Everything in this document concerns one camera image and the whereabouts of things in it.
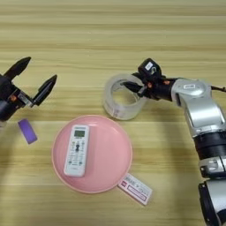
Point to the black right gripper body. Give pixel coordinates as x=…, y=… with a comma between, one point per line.
x=160, y=88

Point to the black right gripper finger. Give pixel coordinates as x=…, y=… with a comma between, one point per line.
x=137, y=75
x=135, y=87

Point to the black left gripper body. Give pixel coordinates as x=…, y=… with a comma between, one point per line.
x=9, y=97

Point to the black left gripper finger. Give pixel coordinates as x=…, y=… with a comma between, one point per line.
x=45, y=89
x=18, y=68

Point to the clear tape roll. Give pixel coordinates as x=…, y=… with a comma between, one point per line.
x=117, y=113

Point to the purple rectangular block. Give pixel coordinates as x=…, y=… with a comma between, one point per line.
x=27, y=131

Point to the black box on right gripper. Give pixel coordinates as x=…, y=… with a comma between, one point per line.
x=150, y=70

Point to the white remote control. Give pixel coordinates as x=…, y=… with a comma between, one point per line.
x=76, y=153

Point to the pink round plate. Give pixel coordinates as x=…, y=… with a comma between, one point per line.
x=109, y=156

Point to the pink and white eraser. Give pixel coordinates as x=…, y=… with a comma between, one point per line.
x=135, y=189

